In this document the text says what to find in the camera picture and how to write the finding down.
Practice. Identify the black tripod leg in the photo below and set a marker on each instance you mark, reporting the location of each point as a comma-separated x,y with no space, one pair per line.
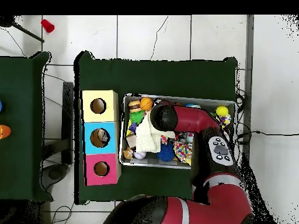
28,32

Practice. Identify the cream muslin cloth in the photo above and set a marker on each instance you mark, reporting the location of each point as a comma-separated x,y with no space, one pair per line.
146,137

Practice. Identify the orange toy basketball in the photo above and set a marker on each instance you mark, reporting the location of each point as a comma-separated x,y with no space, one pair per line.
146,103

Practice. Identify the blue spiky ball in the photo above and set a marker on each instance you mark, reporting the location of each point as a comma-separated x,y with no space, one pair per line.
165,152

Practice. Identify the wooden box with three holes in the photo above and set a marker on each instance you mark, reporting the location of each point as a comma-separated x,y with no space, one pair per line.
109,144

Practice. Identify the grey rounded base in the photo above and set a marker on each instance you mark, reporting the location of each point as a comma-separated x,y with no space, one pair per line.
55,175

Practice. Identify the dark green tablecloth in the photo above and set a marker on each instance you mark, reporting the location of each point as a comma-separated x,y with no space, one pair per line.
151,77

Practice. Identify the shallow clear mesh bin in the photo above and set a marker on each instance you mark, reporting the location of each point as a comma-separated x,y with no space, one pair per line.
149,162

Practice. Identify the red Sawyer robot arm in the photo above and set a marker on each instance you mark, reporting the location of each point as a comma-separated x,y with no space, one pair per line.
193,119

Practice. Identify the brown monkey plush toy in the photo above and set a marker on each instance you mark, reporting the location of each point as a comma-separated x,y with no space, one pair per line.
128,154

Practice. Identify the colourful dotted cloth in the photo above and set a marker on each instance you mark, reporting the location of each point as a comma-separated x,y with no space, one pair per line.
183,151

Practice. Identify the toy burger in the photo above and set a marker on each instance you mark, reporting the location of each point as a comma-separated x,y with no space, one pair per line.
134,106

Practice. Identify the white colourful patterned cloth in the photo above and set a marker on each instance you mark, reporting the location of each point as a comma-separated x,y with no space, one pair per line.
224,120

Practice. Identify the side table with green cloth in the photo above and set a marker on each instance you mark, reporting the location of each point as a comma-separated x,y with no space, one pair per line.
18,128

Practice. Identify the red plastic cup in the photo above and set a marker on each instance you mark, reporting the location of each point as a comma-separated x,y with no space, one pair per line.
48,26

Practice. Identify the yellow ball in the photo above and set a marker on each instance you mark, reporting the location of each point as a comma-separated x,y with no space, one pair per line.
222,111

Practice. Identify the orange toy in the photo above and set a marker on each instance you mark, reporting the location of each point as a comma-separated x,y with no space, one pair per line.
4,131

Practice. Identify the green spiky ball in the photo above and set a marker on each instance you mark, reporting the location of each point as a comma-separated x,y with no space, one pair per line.
137,116

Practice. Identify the black upright stand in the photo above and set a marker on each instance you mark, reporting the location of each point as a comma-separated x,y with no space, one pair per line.
67,121

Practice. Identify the white baseball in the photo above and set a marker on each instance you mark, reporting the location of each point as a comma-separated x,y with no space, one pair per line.
140,155

